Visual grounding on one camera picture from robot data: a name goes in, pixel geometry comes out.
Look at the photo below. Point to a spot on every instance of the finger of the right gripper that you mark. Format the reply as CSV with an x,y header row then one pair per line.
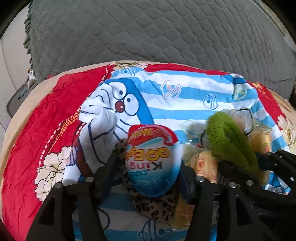
x,y
279,205
281,165

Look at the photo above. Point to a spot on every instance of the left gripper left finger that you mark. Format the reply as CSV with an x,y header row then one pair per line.
x,y
76,203

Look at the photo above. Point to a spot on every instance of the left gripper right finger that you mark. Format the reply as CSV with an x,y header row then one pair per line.
x,y
236,217

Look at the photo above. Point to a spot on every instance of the yellow packaged cake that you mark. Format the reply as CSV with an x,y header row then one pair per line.
x,y
260,141

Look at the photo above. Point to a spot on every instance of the orange packaged bread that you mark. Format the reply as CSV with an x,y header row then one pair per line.
x,y
204,164

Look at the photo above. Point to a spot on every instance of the leopard print scrunchie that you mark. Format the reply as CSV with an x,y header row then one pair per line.
x,y
161,208

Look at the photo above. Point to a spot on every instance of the blue white surprise egg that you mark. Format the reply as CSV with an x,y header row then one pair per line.
x,y
153,159

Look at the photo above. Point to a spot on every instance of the red floral blanket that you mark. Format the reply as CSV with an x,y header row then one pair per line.
x,y
123,222

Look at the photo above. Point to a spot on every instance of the blue striped Doraemon cloth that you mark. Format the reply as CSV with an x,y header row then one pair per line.
x,y
180,100

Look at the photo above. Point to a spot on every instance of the grey quilted headboard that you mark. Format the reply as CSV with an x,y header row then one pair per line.
x,y
231,36

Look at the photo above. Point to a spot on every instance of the grey bedside table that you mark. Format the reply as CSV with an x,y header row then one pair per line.
x,y
19,97

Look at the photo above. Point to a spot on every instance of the white charger with cable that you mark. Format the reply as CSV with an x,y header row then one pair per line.
x,y
31,79

